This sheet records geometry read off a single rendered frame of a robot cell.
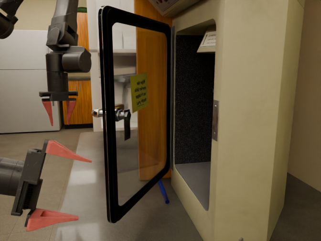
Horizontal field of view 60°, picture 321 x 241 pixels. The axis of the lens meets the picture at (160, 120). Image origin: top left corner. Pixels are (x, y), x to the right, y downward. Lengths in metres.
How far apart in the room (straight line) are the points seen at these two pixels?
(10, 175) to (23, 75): 5.00
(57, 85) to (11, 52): 4.67
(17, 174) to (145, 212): 0.34
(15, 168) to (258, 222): 0.44
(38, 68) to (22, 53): 0.34
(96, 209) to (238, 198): 0.36
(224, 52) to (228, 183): 0.23
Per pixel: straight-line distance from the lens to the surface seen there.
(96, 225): 0.68
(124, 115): 0.51
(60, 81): 0.84
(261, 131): 0.52
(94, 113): 0.55
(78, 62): 0.79
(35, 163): 0.48
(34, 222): 0.49
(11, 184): 0.49
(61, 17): 0.90
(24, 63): 5.45
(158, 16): 0.82
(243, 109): 0.49
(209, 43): 0.58
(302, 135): 0.99
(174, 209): 0.72
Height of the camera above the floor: 1.30
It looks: 12 degrees down
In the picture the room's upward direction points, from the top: straight up
